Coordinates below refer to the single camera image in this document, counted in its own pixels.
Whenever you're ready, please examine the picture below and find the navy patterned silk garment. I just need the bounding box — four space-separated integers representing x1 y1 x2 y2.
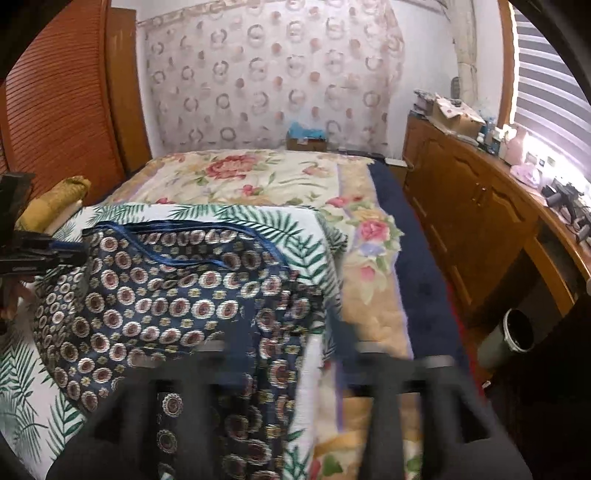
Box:
32 221 325 479

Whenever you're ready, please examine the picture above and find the person's left hand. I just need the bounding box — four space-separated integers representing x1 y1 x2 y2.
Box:
1 276 35 321

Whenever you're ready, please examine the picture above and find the gold patterned cushion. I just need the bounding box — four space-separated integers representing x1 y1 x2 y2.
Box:
16 176 91 235

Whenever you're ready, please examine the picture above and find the floral bed quilt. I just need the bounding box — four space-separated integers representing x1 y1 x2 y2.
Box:
93 149 468 479

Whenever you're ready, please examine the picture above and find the wooden louvered wardrobe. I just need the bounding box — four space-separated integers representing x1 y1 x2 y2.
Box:
1 1 152 204

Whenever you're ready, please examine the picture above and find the palm leaf print blanket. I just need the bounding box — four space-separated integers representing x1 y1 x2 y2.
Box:
1 203 349 479

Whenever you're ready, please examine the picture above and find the long wooden cabinet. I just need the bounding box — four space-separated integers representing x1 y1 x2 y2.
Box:
400 112 591 324

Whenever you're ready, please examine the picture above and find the cardboard box with blue cloth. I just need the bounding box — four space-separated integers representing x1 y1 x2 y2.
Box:
286 122 328 152

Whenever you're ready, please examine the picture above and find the black gripper on cabinet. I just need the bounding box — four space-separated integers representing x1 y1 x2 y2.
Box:
573 212 591 244
541 180 583 221

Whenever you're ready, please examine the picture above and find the open cardboard box on cabinet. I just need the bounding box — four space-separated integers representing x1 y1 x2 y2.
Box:
431 95 485 138

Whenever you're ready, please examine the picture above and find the pink vase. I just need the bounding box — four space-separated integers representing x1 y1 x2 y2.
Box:
504 125 529 166

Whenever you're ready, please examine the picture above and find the zebra window blind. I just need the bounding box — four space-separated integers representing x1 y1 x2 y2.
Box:
512 8 590 176

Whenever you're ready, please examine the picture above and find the beige side curtain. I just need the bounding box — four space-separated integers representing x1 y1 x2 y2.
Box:
448 0 478 106

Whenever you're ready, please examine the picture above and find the patterned wall curtain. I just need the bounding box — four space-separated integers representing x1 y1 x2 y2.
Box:
138 1 405 155

